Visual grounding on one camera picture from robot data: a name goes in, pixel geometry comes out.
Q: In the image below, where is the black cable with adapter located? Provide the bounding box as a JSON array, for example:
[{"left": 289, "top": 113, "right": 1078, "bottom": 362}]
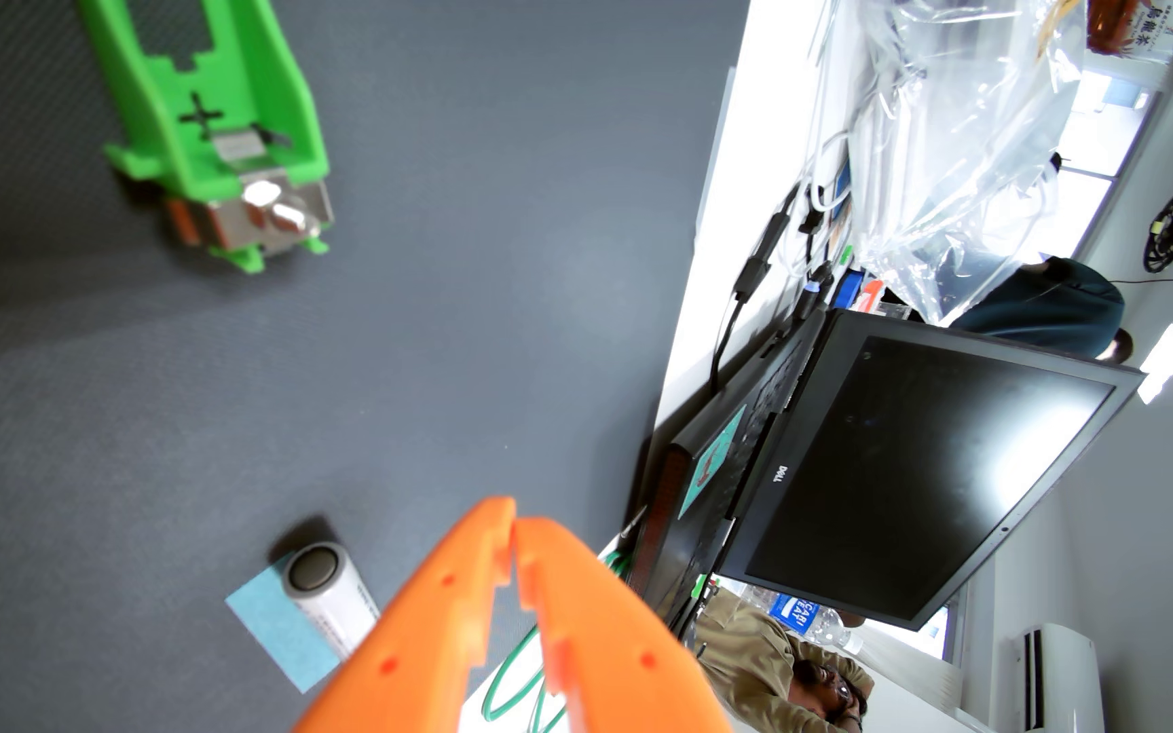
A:
[{"left": 711, "top": 183, "right": 802, "bottom": 393}]

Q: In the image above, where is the light blue tape square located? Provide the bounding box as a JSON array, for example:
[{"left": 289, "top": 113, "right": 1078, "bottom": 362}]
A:
[{"left": 225, "top": 555, "right": 343, "bottom": 696}]

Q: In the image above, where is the water bottle blue label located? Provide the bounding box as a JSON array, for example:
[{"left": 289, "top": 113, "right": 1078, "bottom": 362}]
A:
[{"left": 739, "top": 585, "right": 868, "bottom": 658}]

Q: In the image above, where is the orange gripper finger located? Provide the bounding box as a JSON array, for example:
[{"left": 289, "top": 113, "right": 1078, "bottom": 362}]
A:
[
  {"left": 291, "top": 497, "right": 517, "bottom": 733},
  {"left": 515, "top": 516, "right": 735, "bottom": 733}
]

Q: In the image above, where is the clear plastic bag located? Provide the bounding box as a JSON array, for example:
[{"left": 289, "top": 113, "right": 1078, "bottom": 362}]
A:
[{"left": 846, "top": 0, "right": 1092, "bottom": 327}]

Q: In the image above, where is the black Dell laptop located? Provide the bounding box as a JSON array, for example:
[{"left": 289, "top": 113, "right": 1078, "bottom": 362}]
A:
[{"left": 627, "top": 308, "right": 1148, "bottom": 637}]

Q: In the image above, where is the white cylindrical battery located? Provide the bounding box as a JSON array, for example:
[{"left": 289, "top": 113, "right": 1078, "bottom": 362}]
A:
[{"left": 281, "top": 542, "right": 381, "bottom": 661}]

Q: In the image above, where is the green battery holder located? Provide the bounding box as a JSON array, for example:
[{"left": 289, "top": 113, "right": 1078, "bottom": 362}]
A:
[{"left": 75, "top": 0, "right": 335, "bottom": 274}]

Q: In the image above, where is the white air conditioner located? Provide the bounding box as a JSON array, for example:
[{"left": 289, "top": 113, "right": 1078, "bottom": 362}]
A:
[{"left": 1014, "top": 623, "right": 1107, "bottom": 733}]

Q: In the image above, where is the dark grey mat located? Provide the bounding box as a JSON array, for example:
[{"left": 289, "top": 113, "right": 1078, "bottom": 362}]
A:
[{"left": 0, "top": 0, "right": 751, "bottom": 733}]

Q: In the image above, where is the tea bottle brown label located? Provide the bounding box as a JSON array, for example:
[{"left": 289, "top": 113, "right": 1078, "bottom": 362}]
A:
[{"left": 1085, "top": 0, "right": 1173, "bottom": 67}]

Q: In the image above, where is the rectangular ceiling light panel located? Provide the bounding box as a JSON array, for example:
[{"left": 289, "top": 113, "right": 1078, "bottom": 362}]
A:
[{"left": 1139, "top": 324, "right": 1173, "bottom": 405}]

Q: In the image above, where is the person in khaki jacket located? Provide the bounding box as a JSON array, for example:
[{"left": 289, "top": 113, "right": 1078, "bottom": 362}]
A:
[{"left": 693, "top": 588, "right": 878, "bottom": 733}]

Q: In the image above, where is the green cable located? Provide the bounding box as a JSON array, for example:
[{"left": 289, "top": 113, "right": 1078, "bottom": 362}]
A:
[{"left": 481, "top": 550, "right": 633, "bottom": 733}]

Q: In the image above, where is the person in dark top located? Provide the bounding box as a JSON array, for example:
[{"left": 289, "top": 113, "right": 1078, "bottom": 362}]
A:
[{"left": 953, "top": 255, "right": 1136, "bottom": 366}]

